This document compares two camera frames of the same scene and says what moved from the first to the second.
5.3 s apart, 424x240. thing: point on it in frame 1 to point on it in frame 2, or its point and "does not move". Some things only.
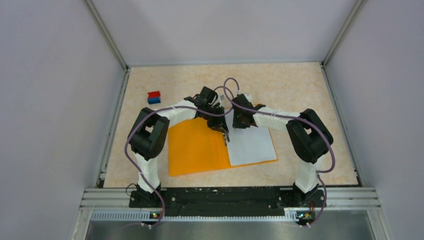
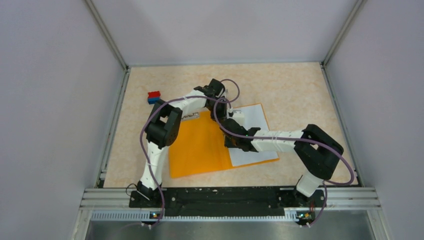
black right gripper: (236, 124) to (228, 144)
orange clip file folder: (195, 147) does not move
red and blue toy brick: (154, 97) does not move
